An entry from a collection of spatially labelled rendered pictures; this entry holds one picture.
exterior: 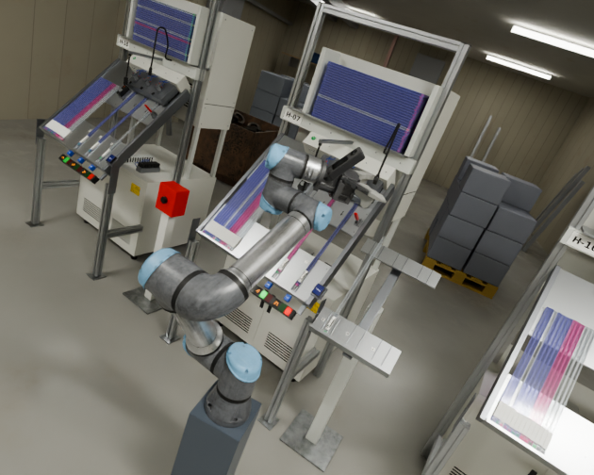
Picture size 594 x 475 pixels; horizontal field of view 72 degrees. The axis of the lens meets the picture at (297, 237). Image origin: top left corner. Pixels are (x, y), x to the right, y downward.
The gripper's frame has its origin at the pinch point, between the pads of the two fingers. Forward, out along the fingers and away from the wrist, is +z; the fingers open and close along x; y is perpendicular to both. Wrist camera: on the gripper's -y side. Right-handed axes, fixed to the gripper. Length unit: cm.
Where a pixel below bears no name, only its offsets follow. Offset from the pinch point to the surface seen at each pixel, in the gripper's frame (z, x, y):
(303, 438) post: 27, -3, 137
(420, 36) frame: 16, -92, -38
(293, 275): -5, -34, 66
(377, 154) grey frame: 18, -78, 15
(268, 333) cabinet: 1, -53, 125
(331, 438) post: 42, -7, 137
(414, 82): 24, -97, -19
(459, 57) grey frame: 32, -80, -36
